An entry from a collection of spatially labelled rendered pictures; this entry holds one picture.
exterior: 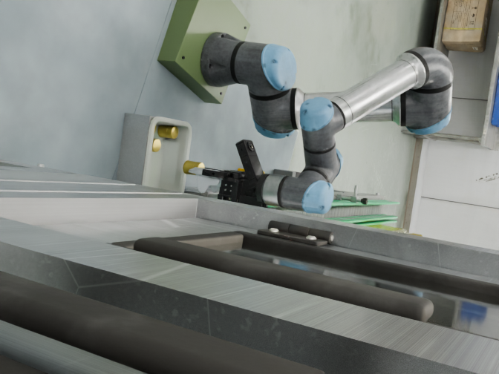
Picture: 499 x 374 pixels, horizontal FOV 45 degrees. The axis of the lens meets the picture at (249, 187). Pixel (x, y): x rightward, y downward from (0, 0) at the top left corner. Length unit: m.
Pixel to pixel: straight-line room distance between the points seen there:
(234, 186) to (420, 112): 0.54
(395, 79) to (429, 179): 6.04
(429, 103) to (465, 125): 5.86
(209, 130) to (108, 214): 1.39
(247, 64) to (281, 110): 0.16
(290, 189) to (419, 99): 0.46
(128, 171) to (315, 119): 0.49
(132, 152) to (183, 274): 1.29
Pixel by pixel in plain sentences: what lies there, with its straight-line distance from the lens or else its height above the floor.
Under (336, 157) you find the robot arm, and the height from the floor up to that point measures 1.26.
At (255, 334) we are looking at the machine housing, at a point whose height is 1.67.
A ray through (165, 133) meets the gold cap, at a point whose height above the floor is 0.79.
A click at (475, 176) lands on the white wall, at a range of 7.43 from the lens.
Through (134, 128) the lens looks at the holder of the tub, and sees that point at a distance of 1.53.
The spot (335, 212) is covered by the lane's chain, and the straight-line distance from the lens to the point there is 2.61.
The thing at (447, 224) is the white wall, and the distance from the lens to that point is 7.48.
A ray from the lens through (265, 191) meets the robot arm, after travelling 1.40.
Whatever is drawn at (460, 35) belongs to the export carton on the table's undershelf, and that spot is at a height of 0.44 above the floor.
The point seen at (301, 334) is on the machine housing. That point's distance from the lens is 0.19.
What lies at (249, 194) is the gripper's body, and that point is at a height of 1.08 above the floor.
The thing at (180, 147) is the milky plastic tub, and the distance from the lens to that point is 1.64.
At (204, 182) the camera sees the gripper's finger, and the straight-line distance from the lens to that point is 1.49.
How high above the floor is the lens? 1.76
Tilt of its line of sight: 28 degrees down
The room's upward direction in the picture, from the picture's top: 100 degrees clockwise
